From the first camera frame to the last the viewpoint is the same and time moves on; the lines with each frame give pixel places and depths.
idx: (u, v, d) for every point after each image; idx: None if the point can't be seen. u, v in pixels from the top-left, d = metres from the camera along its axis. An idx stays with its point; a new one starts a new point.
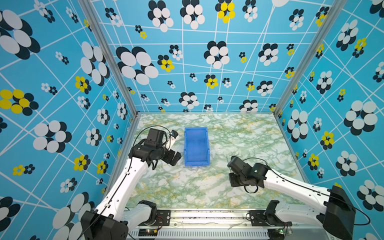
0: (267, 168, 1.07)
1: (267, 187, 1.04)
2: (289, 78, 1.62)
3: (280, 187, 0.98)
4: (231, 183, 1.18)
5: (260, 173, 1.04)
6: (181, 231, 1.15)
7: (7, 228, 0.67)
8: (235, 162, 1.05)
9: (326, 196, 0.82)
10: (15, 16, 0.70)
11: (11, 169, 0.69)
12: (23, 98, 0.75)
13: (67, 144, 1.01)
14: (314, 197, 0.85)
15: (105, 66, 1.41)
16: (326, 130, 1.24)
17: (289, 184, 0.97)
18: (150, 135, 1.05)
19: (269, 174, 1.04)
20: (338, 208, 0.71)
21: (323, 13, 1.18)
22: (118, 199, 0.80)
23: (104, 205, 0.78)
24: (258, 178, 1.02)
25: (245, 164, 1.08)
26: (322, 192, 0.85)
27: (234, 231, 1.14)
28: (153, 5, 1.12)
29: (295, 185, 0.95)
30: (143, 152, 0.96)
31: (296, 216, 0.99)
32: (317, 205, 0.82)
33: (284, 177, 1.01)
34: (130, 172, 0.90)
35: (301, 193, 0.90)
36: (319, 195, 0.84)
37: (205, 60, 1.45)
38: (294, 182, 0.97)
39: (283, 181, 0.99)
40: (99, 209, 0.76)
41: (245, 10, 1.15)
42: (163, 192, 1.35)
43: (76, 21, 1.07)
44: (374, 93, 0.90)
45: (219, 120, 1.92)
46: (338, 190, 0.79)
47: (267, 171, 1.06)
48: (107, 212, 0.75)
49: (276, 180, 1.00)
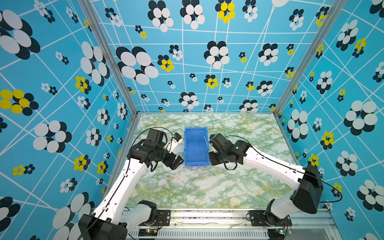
0: (248, 145, 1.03)
1: (246, 164, 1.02)
2: (289, 78, 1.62)
3: (259, 164, 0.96)
4: (212, 162, 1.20)
5: (240, 149, 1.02)
6: (181, 231, 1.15)
7: (7, 228, 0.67)
8: (216, 138, 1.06)
9: (301, 174, 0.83)
10: (14, 16, 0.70)
11: (11, 169, 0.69)
12: (23, 97, 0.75)
13: (67, 144, 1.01)
14: (289, 175, 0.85)
15: (105, 66, 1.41)
16: (326, 130, 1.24)
17: (267, 161, 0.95)
18: (150, 136, 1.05)
19: (250, 151, 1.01)
20: (310, 185, 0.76)
21: (323, 13, 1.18)
22: (115, 203, 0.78)
23: (101, 209, 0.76)
24: (238, 154, 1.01)
25: (227, 140, 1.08)
26: (297, 170, 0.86)
27: (234, 231, 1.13)
28: (153, 5, 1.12)
29: (274, 163, 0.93)
30: (142, 153, 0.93)
31: (283, 206, 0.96)
32: (291, 181, 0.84)
33: (264, 154, 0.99)
34: (128, 174, 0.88)
35: (278, 170, 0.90)
36: (294, 173, 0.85)
37: (205, 60, 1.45)
38: (273, 159, 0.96)
39: (262, 157, 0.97)
40: (96, 213, 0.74)
41: (245, 10, 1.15)
42: (163, 192, 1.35)
43: (76, 21, 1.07)
44: (373, 93, 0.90)
45: (219, 120, 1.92)
46: (312, 169, 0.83)
47: (248, 148, 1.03)
48: (104, 215, 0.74)
49: (255, 157, 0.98)
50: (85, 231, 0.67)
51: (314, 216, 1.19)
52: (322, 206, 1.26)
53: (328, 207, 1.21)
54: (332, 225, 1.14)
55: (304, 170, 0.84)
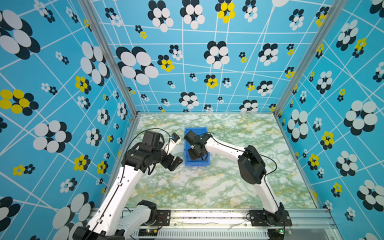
0: (210, 135, 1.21)
1: (208, 151, 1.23)
2: (289, 78, 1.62)
3: (215, 148, 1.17)
4: (192, 157, 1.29)
5: (204, 139, 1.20)
6: (181, 231, 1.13)
7: (7, 228, 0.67)
8: (187, 134, 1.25)
9: (241, 151, 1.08)
10: (15, 16, 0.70)
11: (11, 169, 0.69)
12: (23, 98, 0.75)
13: (67, 144, 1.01)
14: (234, 153, 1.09)
15: (105, 66, 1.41)
16: (326, 130, 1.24)
17: (221, 146, 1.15)
18: (146, 138, 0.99)
19: (209, 140, 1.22)
20: (245, 159, 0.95)
21: (323, 13, 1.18)
22: (110, 214, 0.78)
23: (95, 221, 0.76)
24: (201, 142, 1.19)
25: (196, 135, 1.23)
26: (239, 149, 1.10)
27: (234, 231, 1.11)
28: (153, 5, 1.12)
29: (225, 146, 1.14)
30: (138, 159, 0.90)
31: (265, 195, 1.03)
32: (233, 157, 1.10)
33: (219, 141, 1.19)
34: (122, 182, 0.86)
35: (226, 151, 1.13)
36: (237, 151, 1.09)
37: (205, 60, 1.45)
38: (225, 143, 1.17)
39: (217, 144, 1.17)
40: (91, 225, 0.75)
41: (245, 10, 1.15)
42: (163, 192, 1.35)
43: (76, 21, 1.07)
44: (373, 93, 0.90)
45: (219, 120, 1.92)
46: (251, 148, 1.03)
47: (210, 138, 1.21)
48: (99, 228, 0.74)
49: (212, 144, 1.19)
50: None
51: (314, 216, 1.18)
52: (322, 206, 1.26)
53: (328, 207, 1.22)
54: (332, 225, 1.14)
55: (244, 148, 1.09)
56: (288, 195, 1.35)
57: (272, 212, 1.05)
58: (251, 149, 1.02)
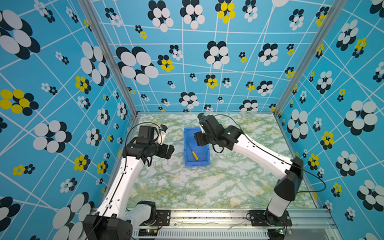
0: (240, 132, 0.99)
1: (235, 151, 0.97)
2: (289, 78, 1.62)
3: (249, 152, 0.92)
4: (198, 143, 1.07)
5: (232, 135, 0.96)
6: (181, 230, 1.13)
7: (7, 228, 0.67)
8: (209, 120, 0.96)
9: (288, 165, 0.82)
10: (15, 16, 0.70)
11: (11, 169, 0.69)
12: (24, 98, 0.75)
13: (67, 144, 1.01)
14: (277, 165, 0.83)
15: (105, 66, 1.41)
16: (326, 130, 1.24)
17: (257, 150, 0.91)
18: (141, 132, 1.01)
19: (240, 138, 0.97)
20: (295, 176, 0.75)
21: (323, 13, 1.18)
22: (118, 199, 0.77)
23: (104, 207, 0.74)
24: (228, 138, 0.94)
25: (219, 124, 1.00)
26: (285, 161, 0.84)
27: (234, 231, 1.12)
28: (153, 5, 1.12)
29: (264, 151, 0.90)
30: (137, 150, 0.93)
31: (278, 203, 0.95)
32: (278, 172, 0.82)
33: (255, 143, 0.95)
34: (126, 171, 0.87)
35: (267, 160, 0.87)
36: (282, 163, 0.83)
37: (205, 60, 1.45)
38: (263, 148, 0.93)
39: (253, 146, 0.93)
40: (100, 211, 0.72)
41: (245, 10, 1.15)
42: (163, 192, 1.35)
43: (76, 21, 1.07)
44: (373, 93, 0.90)
45: (219, 120, 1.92)
46: (298, 161, 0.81)
47: (239, 134, 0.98)
48: (109, 212, 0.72)
49: (246, 145, 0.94)
50: (90, 231, 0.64)
51: (314, 216, 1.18)
52: (322, 206, 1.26)
53: (328, 207, 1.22)
54: (332, 225, 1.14)
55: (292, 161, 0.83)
56: None
57: (275, 214, 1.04)
58: (300, 163, 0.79)
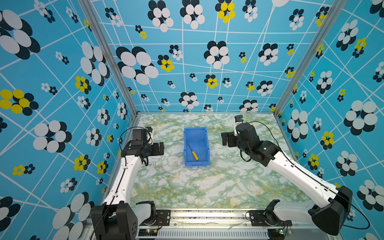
0: (278, 149, 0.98)
1: (270, 168, 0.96)
2: (289, 78, 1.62)
3: (287, 171, 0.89)
4: (229, 144, 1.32)
5: (268, 151, 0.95)
6: (181, 230, 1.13)
7: (7, 228, 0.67)
8: (247, 130, 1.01)
9: (333, 193, 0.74)
10: (15, 16, 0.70)
11: (11, 169, 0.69)
12: (23, 98, 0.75)
13: (67, 144, 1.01)
14: (319, 191, 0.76)
15: (105, 66, 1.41)
16: (326, 130, 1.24)
17: (296, 171, 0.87)
18: (135, 135, 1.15)
19: (277, 155, 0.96)
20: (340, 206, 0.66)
21: (323, 13, 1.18)
22: (123, 189, 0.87)
23: (111, 196, 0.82)
24: (263, 153, 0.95)
25: (256, 136, 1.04)
26: (330, 188, 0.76)
27: (234, 231, 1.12)
28: (153, 5, 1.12)
29: (303, 174, 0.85)
30: (134, 150, 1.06)
31: (291, 213, 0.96)
32: (320, 199, 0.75)
33: (294, 164, 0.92)
34: (128, 166, 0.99)
35: (307, 183, 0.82)
36: (325, 190, 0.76)
37: (205, 60, 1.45)
38: (304, 171, 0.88)
39: (291, 166, 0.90)
40: (108, 200, 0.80)
41: (245, 10, 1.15)
42: (163, 192, 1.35)
43: (76, 21, 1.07)
44: (373, 93, 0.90)
45: (219, 120, 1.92)
46: (346, 191, 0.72)
47: (277, 152, 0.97)
48: (117, 199, 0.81)
49: (284, 164, 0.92)
50: (100, 220, 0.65)
51: None
52: None
53: None
54: None
55: (338, 190, 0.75)
56: (288, 195, 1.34)
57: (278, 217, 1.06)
58: (349, 194, 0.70)
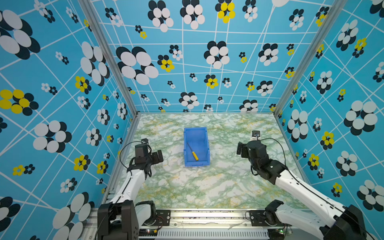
0: (284, 168, 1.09)
1: (277, 184, 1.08)
2: (289, 78, 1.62)
3: (293, 189, 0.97)
4: (242, 154, 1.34)
5: (275, 170, 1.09)
6: (181, 231, 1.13)
7: (6, 228, 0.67)
8: (259, 150, 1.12)
9: (338, 211, 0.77)
10: (15, 16, 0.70)
11: (11, 169, 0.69)
12: (23, 97, 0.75)
13: (67, 144, 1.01)
14: (325, 208, 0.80)
15: (105, 66, 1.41)
16: (326, 130, 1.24)
17: (302, 189, 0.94)
18: (138, 153, 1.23)
19: (284, 174, 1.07)
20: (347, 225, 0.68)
21: (323, 13, 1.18)
22: (128, 192, 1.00)
23: (117, 196, 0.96)
24: (271, 173, 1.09)
25: (266, 155, 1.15)
26: (335, 206, 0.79)
27: (234, 231, 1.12)
28: (153, 5, 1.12)
29: (309, 192, 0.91)
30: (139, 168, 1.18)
31: (298, 221, 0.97)
32: (326, 216, 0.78)
33: (299, 182, 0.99)
34: (133, 176, 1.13)
35: (312, 200, 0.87)
36: (331, 208, 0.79)
37: (205, 60, 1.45)
38: (311, 189, 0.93)
39: (297, 184, 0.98)
40: (114, 200, 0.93)
41: (245, 10, 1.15)
42: (163, 192, 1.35)
43: (76, 21, 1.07)
44: (373, 93, 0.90)
45: (219, 120, 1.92)
46: (354, 210, 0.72)
47: (284, 171, 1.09)
48: (123, 199, 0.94)
49: (289, 181, 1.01)
50: (105, 217, 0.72)
51: None
52: None
53: None
54: None
55: (344, 208, 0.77)
56: (288, 195, 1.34)
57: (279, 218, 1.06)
58: (356, 214, 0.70)
